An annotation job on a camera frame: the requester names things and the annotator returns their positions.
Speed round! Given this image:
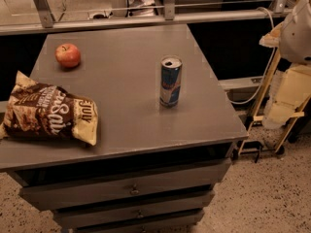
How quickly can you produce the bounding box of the drawer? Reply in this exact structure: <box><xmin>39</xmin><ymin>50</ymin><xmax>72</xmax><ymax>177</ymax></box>
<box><xmin>75</xmin><ymin>209</ymin><xmax>204</xmax><ymax>233</ymax></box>
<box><xmin>53</xmin><ymin>186</ymin><xmax>215</xmax><ymax>228</ymax></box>
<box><xmin>20</xmin><ymin>158</ymin><xmax>231</xmax><ymax>211</ymax></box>

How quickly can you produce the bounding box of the metal railing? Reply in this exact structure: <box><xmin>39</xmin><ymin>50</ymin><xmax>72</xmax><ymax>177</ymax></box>
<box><xmin>0</xmin><ymin>0</ymin><xmax>296</xmax><ymax>36</ymax></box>

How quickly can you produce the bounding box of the white cable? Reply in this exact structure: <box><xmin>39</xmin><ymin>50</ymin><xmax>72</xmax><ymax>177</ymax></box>
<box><xmin>226</xmin><ymin>6</ymin><xmax>279</xmax><ymax>106</ymax></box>

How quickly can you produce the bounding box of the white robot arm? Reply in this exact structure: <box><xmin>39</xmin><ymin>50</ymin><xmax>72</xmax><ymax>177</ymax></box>
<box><xmin>259</xmin><ymin>0</ymin><xmax>311</xmax><ymax>129</ymax></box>

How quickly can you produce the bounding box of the grey drawer cabinet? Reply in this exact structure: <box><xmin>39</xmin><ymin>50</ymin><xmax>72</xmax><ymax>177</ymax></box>
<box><xmin>0</xmin><ymin>23</ymin><xmax>250</xmax><ymax>233</ymax></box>

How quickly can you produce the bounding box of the blue silver redbull can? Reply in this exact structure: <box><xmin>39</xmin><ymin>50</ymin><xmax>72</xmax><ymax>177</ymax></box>
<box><xmin>159</xmin><ymin>55</ymin><xmax>183</xmax><ymax>108</ymax></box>

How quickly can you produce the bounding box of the brown chips bag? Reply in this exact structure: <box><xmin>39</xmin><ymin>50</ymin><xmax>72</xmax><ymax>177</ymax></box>
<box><xmin>1</xmin><ymin>72</ymin><xmax>98</xmax><ymax>146</ymax></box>

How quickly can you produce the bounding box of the top drawer front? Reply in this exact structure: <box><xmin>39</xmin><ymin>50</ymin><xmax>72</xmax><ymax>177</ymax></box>
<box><xmin>20</xmin><ymin>158</ymin><xmax>231</xmax><ymax>211</ymax></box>

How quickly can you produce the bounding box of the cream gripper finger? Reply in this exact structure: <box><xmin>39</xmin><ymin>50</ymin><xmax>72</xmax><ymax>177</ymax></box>
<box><xmin>262</xmin><ymin>64</ymin><xmax>311</xmax><ymax>129</ymax></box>
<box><xmin>259</xmin><ymin>22</ymin><xmax>283</xmax><ymax>48</ymax></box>

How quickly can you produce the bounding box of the red apple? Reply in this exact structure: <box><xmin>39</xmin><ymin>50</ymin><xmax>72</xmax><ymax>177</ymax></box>
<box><xmin>54</xmin><ymin>43</ymin><xmax>81</xmax><ymax>68</ymax></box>

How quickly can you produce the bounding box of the bottom drawer front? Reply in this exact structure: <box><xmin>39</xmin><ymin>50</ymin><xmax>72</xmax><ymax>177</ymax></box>
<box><xmin>75</xmin><ymin>209</ymin><xmax>204</xmax><ymax>233</ymax></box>

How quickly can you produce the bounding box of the middle drawer front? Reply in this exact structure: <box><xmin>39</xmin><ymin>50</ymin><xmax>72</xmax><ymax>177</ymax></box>
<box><xmin>53</xmin><ymin>186</ymin><xmax>215</xmax><ymax>228</ymax></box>

